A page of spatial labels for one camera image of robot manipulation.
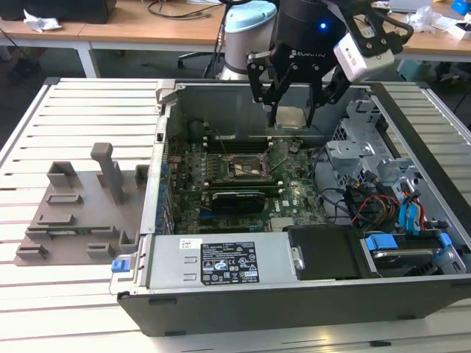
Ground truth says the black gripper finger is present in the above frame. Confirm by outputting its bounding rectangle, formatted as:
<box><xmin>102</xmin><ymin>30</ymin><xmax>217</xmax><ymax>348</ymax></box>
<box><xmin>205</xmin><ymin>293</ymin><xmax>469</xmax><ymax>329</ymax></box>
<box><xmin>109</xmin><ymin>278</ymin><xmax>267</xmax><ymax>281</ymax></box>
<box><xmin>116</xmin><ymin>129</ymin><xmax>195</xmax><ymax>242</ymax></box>
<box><xmin>304</xmin><ymin>68</ymin><xmax>353</xmax><ymax>128</ymax></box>
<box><xmin>245</xmin><ymin>50</ymin><xmax>297</xmax><ymax>129</ymax></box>

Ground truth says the silver CPU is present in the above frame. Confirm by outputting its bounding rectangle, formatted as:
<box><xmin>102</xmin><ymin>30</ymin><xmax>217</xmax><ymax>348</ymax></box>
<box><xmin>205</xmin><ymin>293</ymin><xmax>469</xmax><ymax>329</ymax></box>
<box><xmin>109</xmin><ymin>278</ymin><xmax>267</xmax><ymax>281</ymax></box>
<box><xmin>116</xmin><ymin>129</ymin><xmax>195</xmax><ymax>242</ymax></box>
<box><xmin>274</xmin><ymin>106</ymin><xmax>312</xmax><ymax>129</ymax></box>

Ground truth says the CPU socket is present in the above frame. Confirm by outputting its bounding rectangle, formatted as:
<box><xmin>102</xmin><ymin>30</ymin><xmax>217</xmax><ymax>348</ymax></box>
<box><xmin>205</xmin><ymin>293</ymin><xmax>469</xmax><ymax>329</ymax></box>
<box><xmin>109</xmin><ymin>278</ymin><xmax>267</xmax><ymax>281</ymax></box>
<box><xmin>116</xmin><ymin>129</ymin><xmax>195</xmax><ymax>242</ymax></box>
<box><xmin>224</xmin><ymin>152</ymin><xmax>275</xmax><ymax>184</ymax></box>

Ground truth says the black RAM slot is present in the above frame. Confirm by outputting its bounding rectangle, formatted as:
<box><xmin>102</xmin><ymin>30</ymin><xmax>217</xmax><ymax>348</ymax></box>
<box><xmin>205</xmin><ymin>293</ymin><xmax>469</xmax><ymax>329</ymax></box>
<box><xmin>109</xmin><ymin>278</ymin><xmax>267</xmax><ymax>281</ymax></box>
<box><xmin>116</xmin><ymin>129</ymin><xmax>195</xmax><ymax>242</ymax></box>
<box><xmin>204</xmin><ymin>178</ymin><xmax>283</xmax><ymax>184</ymax></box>
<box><xmin>205</xmin><ymin>184</ymin><xmax>284</xmax><ymax>190</ymax></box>
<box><xmin>203</xmin><ymin>132</ymin><xmax>273</xmax><ymax>140</ymax></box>
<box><xmin>204</xmin><ymin>181</ymin><xmax>283</xmax><ymax>187</ymax></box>
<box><xmin>204</xmin><ymin>142</ymin><xmax>274</xmax><ymax>149</ymax></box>
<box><xmin>204</xmin><ymin>138</ymin><xmax>273</xmax><ymax>144</ymax></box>
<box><xmin>205</xmin><ymin>146</ymin><xmax>274</xmax><ymax>154</ymax></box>

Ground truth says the silver drive cage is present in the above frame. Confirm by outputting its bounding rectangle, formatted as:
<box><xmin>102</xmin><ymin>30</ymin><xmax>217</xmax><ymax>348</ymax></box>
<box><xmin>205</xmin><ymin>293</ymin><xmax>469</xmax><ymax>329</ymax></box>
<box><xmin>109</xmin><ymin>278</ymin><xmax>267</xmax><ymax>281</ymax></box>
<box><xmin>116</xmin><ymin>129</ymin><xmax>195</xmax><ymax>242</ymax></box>
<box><xmin>325</xmin><ymin>98</ymin><xmax>424</xmax><ymax>207</ymax></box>

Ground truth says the black chair base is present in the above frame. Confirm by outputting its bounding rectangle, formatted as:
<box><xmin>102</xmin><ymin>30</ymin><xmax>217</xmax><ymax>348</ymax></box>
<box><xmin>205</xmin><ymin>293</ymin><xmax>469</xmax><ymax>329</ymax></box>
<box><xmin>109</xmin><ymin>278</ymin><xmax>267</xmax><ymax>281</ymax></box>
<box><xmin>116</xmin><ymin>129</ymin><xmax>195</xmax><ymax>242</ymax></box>
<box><xmin>177</xmin><ymin>50</ymin><xmax>224</xmax><ymax>80</ymax></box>

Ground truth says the teal box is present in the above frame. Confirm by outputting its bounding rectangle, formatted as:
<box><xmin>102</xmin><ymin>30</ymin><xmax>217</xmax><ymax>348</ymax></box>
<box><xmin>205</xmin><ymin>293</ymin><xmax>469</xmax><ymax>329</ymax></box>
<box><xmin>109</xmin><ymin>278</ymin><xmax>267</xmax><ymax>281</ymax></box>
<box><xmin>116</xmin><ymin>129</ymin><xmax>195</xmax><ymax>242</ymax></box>
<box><xmin>396</xmin><ymin>58</ymin><xmax>432</xmax><ymax>82</ymax></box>

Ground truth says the green RAM stick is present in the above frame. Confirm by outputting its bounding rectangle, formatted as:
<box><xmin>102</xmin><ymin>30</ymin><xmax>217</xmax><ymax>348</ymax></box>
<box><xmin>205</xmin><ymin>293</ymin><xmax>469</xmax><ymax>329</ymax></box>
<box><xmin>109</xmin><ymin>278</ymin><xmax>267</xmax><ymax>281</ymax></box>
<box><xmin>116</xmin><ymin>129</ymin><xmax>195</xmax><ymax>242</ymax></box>
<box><xmin>44</xmin><ymin>227</ymin><xmax>93</xmax><ymax>237</ymax></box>
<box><xmin>205</xmin><ymin>186</ymin><xmax>285</xmax><ymax>196</ymax></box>

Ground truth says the clear plastic bag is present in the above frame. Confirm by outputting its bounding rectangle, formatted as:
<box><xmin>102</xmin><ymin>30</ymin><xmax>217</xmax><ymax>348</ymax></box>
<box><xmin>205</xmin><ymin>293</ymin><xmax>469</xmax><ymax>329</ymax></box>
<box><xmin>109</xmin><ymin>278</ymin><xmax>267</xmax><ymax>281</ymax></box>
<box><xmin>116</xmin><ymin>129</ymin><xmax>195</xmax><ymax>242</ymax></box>
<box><xmin>403</xmin><ymin>5</ymin><xmax>445</xmax><ymax>35</ymax></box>

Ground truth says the grey laptop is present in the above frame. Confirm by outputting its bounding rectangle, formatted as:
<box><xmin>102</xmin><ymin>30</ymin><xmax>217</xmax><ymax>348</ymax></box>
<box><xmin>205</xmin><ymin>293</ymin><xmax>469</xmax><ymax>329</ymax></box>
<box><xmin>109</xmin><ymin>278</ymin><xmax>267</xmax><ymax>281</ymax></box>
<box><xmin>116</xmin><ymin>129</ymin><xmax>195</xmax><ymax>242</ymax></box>
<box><xmin>406</xmin><ymin>0</ymin><xmax>434</xmax><ymax>13</ymax></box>

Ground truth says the wooden desk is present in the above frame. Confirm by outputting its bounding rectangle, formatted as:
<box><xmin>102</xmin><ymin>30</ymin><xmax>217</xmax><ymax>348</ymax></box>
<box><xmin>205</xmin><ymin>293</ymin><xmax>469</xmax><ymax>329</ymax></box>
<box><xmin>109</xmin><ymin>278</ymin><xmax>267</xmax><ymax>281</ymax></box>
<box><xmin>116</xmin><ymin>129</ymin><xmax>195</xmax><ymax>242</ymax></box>
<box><xmin>0</xmin><ymin>0</ymin><xmax>471</xmax><ymax>80</ymax></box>

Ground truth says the black graphics card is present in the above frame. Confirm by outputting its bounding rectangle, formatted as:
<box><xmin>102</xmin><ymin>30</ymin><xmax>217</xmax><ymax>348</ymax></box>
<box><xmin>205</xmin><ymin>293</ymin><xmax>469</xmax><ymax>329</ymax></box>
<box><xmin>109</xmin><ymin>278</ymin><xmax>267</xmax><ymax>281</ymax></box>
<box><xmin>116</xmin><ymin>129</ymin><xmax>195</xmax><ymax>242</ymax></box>
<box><xmin>208</xmin><ymin>188</ymin><xmax>266</xmax><ymax>215</ymax></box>

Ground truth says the green motherboard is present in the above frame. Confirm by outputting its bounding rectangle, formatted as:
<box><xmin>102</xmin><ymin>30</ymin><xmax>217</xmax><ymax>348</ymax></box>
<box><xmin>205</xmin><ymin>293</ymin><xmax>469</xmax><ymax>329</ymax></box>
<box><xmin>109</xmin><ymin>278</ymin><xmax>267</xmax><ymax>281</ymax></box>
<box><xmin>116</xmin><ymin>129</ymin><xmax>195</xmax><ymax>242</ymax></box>
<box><xmin>163</xmin><ymin>138</ymin><xmax>330</xmax><ymax>236</ymax></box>

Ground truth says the flat white box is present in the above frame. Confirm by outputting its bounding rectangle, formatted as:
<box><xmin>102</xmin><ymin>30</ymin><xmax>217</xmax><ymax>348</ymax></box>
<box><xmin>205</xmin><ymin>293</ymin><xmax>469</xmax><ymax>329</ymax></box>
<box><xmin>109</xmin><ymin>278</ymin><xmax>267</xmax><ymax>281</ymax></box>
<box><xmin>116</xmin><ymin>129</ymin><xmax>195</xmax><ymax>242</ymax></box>
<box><xmin>433</xmin><ymin>20</ymin><xmax>471</xmax><ymax>41</ymax></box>

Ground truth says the silver chipset heatsink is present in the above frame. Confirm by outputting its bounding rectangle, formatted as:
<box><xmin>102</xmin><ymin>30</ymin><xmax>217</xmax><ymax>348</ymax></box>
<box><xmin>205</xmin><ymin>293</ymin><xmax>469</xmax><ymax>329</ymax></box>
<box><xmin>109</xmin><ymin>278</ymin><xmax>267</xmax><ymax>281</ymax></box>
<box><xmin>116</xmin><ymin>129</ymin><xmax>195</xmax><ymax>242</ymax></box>
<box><xmin>269</xmin><ymin>217</ymin><xmax>295</xmax><ymax>233</ymax></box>

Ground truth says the hard disk in blue carrier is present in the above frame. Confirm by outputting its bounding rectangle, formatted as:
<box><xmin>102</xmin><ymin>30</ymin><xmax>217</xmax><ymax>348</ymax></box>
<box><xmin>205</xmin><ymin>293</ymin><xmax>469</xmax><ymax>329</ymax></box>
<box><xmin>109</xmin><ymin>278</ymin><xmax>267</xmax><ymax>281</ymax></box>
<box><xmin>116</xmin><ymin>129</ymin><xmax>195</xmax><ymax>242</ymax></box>
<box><xmin>362</xmin><ymin>230</ymin><xmax>454</xmax><ymax>279</ymax></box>

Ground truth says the black plastic shroud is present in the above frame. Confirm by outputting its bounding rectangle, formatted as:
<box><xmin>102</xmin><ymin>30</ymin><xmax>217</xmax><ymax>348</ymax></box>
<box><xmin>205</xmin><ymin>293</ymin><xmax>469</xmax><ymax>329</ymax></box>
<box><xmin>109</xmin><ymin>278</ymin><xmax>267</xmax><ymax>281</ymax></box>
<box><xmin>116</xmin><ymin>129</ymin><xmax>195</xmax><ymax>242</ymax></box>
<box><xmin>286</xmin><ymin>224</ymin><xmax>365</xmax><ymax>282</ymax></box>

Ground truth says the black rating label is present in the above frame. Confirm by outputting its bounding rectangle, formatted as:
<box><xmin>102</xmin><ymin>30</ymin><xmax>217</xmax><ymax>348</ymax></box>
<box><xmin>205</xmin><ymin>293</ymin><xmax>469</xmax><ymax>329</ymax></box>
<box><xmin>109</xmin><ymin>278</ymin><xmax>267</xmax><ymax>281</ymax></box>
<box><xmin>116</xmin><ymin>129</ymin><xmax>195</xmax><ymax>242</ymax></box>
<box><xmin>199</xmin><ymin>240</ymin><xmax>261</xmax><ymax>286</ymax></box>

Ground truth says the silver power supply unit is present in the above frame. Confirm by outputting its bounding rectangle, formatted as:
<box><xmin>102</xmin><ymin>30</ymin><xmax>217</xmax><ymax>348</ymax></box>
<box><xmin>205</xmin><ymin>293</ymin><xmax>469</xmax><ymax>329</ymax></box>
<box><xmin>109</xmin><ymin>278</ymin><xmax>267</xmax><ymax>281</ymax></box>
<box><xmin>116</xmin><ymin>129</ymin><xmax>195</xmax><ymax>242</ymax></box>
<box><xmin>134</xmin><ymin>232</ymin><xmax>301</xmax><ymax>291</ymax></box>

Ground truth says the large black box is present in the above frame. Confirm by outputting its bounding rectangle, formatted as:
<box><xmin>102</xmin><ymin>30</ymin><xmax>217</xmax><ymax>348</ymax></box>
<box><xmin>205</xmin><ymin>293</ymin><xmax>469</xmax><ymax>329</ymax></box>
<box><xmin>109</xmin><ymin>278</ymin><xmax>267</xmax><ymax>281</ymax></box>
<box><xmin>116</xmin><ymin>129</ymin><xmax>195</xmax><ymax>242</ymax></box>
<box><xmin>0</xmin><ymin>0</ymin><xmax>118</xmax><ymax>24</ymax></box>

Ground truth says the grey parts rack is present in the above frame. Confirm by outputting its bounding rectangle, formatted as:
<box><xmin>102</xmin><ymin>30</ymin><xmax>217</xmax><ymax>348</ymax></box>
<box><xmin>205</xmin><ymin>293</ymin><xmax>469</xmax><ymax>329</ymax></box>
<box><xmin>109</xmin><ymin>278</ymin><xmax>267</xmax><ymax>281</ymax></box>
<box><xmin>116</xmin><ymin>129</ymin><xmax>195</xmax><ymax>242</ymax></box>
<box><xmin>13</xmin><ymin>141</ymin><xmax>150</xmax><ymax>266</ymax></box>

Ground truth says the crumpled white paper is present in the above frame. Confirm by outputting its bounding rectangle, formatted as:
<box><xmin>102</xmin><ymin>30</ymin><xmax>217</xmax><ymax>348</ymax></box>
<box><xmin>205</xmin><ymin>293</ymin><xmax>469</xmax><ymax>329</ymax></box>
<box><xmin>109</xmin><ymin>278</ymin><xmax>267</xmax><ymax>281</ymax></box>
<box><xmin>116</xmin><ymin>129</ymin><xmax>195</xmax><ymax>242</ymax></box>
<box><xmin>22</xmin><ymin>7</ymin><xmax>63</xmax><ymax>33</ymax></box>

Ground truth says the black PC case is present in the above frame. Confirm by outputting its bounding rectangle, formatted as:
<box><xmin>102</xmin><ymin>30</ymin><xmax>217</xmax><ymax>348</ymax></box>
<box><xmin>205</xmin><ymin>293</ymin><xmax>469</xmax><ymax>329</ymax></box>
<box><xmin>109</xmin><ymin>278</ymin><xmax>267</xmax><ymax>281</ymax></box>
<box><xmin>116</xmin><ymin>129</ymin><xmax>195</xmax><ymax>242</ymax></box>
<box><xmin>109</xmin><ymin>79</ymin><xmax>471</xmax><ymax>338</ymax></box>

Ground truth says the blue plastic latch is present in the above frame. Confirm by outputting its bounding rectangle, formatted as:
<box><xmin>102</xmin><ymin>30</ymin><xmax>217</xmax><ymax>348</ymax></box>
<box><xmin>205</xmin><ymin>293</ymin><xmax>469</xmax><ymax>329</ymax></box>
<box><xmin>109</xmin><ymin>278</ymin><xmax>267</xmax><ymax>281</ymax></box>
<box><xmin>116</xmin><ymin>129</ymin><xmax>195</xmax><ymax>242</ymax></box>
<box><xmin>110</xmin><ymin>258</ymin><xmax>132</xmax><ymax>274</ymax></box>

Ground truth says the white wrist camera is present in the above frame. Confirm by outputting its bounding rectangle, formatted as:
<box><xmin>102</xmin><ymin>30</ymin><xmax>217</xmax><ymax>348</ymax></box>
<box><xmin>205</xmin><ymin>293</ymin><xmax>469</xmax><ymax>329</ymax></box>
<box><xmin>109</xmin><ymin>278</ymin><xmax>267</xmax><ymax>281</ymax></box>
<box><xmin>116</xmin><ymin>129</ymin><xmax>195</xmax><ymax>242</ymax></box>
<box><xmin>333</xmin><ymin>31</ymin><xmax>397</xmax><ymax>84</ymax></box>

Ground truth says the black camera cable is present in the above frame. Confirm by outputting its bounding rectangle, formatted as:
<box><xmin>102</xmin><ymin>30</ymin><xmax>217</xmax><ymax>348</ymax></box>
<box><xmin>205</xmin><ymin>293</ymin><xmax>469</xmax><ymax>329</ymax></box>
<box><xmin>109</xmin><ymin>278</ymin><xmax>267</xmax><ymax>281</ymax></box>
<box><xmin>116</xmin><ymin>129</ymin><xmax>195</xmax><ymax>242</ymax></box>
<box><xmin>367</xmin><ymin>9</ymin><xmax>411</xmax><ymax>41</ymax></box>

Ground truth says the black case cable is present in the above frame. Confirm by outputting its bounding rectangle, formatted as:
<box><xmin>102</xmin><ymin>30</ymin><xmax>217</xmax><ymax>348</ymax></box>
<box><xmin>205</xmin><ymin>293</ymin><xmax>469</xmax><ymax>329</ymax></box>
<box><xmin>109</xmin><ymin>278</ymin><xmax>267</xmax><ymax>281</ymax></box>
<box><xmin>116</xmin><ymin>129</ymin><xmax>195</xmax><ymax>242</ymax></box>
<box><xmin>311</xmin><ymin>145</ymin><xmax>354</xmax><ymax>226</ymax></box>

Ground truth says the red yellow wire bundle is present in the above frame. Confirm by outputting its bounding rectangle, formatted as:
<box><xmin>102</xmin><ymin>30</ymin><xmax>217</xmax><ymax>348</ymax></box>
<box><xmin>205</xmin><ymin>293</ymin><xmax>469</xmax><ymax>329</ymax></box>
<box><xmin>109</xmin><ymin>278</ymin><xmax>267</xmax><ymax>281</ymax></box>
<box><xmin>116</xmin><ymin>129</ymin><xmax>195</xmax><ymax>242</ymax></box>
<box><xmin>345</xmin><ymin>182</ymin><xmax>403</xmax><ymax>226</ymax></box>

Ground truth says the blue flat wire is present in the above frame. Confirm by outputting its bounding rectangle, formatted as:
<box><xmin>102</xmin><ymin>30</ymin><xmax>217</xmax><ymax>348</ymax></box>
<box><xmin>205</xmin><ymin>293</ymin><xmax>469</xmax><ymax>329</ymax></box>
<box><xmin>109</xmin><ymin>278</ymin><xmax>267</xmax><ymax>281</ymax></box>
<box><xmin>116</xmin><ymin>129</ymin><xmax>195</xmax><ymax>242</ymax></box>
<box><xmin>397</xmin><ymin>185</ymin><xmax>424</xmax><ymax>236</ymax></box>

